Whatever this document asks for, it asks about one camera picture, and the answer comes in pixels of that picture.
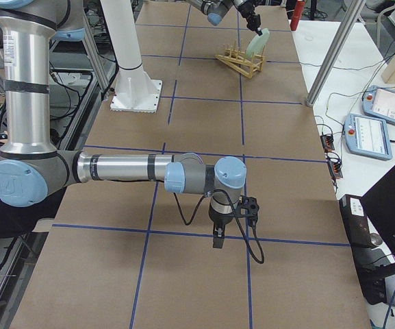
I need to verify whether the pale green plate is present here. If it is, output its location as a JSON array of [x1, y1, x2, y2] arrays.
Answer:
[[245, 28, 270, 59]]

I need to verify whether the wooden dish rack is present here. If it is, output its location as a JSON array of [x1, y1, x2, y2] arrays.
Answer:
[[215, 42, 265, 79]]

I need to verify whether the red bottle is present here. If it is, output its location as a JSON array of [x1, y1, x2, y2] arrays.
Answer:
[[290, 0, 305, 31]]

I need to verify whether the far orange black connector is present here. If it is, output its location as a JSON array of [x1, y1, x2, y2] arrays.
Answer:
[[320, 134, 335, 152]]

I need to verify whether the orange black connector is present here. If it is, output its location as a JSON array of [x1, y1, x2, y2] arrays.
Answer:
[[320, 134, 335, 152], [327, 158, 343, 180]]

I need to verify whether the near orange black connector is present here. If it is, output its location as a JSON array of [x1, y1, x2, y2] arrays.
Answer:
[[327, 158, 343, 180]]

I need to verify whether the far teach pendant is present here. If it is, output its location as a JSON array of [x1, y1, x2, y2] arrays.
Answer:
[[362, 85, 395, 125]]

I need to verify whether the teach pendant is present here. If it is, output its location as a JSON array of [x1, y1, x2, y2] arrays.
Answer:
[[344, 114, 393, 160], [362, 85, 395, 125]]

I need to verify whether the near teach pendant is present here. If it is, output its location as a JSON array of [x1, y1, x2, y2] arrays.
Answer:
[[344, 114, 393, 160]]

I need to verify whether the black computer box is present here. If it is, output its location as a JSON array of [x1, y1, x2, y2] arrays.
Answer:
[[340, 194, 395, 306]]

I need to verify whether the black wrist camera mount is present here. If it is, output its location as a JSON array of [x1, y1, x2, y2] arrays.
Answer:
[[235, 195, 259, 221]]

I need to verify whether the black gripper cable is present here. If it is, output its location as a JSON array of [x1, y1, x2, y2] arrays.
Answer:
[[173, 188, 265, 265]]

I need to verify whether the aluminium frame post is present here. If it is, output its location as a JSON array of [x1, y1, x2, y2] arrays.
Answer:
[[306, 0, 366, 107]]

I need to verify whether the white pedestal column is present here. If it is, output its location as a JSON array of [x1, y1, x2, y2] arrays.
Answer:
[[101, 0, 162, 113]]

